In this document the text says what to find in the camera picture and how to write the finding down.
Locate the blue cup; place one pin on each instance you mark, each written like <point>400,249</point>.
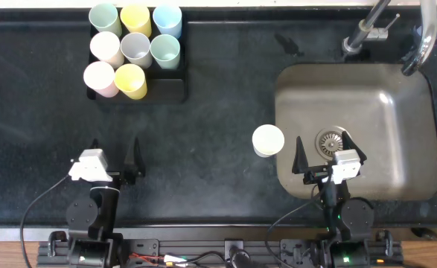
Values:
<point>167,18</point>

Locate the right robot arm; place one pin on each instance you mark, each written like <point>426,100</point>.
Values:
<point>357,214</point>

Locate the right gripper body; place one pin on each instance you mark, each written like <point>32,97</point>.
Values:
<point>315,175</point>

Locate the mounting rail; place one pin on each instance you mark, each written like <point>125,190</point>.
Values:
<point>203,249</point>

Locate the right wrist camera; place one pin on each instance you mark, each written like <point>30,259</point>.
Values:
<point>346,164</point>

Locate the steel tap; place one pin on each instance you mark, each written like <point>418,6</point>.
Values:
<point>363,30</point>

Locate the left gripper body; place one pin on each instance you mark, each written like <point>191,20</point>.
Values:
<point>125,178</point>

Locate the grey cup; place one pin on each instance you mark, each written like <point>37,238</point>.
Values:
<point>136,48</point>

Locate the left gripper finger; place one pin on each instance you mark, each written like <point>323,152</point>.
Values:
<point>95,145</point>
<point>135,160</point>

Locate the pink cup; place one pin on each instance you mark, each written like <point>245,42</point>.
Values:
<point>99,76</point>

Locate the black tray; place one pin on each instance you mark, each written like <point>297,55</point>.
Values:
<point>166,89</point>

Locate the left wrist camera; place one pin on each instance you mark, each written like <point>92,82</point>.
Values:
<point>91,165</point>

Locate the steel sink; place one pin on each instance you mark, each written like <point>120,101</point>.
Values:
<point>382,123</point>

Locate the yellow cup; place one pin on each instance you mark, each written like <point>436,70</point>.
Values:
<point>135,18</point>
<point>130,79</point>

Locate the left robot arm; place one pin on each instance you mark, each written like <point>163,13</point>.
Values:
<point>91,216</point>

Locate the green cup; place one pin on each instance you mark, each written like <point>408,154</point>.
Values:
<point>104,16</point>
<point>165,50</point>

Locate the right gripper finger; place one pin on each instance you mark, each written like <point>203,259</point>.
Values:
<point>354,146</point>
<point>300,160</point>

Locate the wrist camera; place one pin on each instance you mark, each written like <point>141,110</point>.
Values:
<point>346,164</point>
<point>91,165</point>

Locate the white cup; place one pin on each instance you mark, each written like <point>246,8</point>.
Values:
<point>268,140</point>
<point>105,45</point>

